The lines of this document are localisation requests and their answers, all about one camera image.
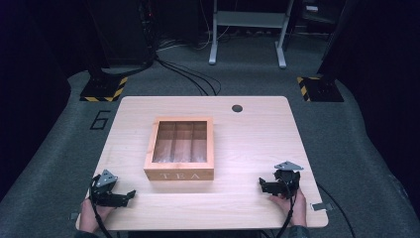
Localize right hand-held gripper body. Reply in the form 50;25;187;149
272;161;304;200

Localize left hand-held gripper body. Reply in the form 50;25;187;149
89;169;124;208

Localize wooden tea box glass lid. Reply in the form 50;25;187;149
144;116;215;181

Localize person's left hand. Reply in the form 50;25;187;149
78;197;115;234

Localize person's right hand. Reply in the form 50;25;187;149
267;187;308;229

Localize black stand base hazard stripes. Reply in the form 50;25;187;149
295;75;345;103
79;75;129;103

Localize black equipment cabinet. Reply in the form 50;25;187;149
84;0;157;68

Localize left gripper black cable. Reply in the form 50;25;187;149
90;197;114;238

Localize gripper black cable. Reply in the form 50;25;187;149
274;188;299;238
90;197;114;238

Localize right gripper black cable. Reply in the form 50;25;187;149
274;188;299;238

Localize thin black floor cable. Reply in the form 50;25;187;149
316;181;357;238

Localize black floor cables bundle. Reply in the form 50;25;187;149
154;55;223;97

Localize white metal desk frame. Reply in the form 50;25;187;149
208;0;295;69

